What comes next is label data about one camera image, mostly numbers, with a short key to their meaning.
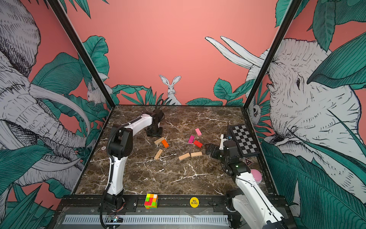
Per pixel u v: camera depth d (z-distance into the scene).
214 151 0.72
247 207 0.56
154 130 0.87
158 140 0.98
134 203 0.73
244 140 0.97
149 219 0.70
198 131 1.04
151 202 0.70
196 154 0.93
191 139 1.01
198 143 0.98
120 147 0.59
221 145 0.73
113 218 0.70
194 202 0.75
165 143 0.98
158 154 0.92
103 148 0.88
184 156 0.92
